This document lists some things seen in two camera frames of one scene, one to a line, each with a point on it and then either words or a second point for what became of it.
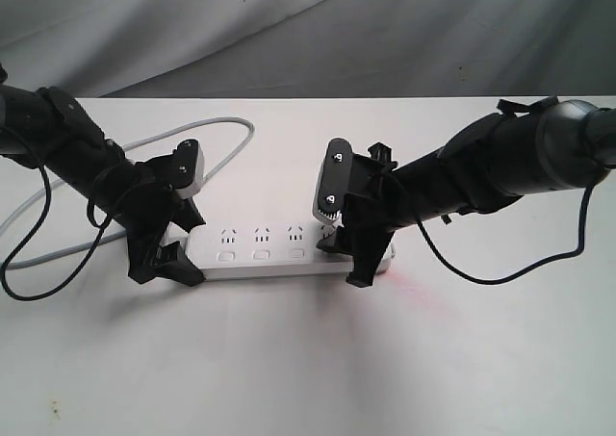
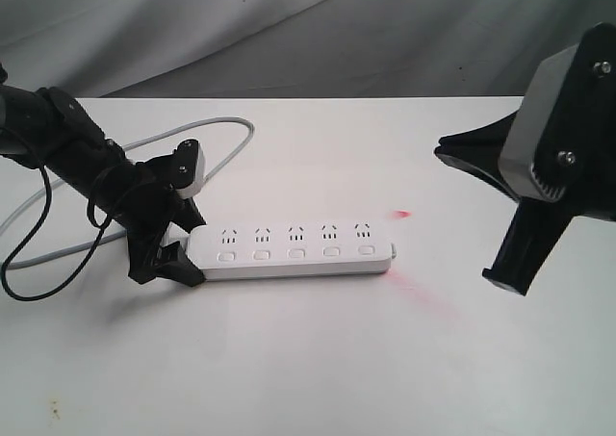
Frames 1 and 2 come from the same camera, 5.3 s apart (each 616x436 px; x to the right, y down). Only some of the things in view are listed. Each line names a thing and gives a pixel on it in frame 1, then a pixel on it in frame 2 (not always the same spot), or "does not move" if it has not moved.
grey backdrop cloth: [311, 36] does not move
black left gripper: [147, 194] does not move
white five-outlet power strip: [228, 247] does not move
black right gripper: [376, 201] → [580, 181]
